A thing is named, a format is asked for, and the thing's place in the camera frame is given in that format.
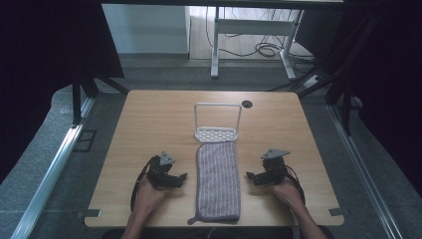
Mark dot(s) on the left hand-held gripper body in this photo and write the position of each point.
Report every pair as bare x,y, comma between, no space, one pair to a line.
158,172

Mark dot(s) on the person's left hand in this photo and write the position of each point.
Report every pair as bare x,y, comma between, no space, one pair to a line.
149,197

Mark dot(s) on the white power strip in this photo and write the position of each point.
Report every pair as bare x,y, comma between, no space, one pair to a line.
312,80

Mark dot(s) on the aluminium floor rail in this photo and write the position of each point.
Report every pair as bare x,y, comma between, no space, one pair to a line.
365,179
49,179

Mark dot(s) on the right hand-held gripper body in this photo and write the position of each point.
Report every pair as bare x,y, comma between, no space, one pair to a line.
273,167

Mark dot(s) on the white metal desk frame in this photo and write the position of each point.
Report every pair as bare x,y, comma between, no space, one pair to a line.
252,27

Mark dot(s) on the black curtain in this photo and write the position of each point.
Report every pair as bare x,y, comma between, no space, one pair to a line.
46,66
388,83

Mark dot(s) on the person's right hand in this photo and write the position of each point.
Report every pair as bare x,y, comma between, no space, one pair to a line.
287,194

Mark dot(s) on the white plastic rack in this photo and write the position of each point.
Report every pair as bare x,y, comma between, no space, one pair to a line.
216,134

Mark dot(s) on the purple striped towel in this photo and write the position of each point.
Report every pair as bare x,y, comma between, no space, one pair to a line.
218,181

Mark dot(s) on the black metal stand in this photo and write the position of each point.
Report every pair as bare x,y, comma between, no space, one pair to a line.
76,99
346,109

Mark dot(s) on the dark floor outlet cover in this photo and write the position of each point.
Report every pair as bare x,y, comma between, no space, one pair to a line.
85,140

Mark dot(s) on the black round table grommet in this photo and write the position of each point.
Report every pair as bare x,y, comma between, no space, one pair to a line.
247,104

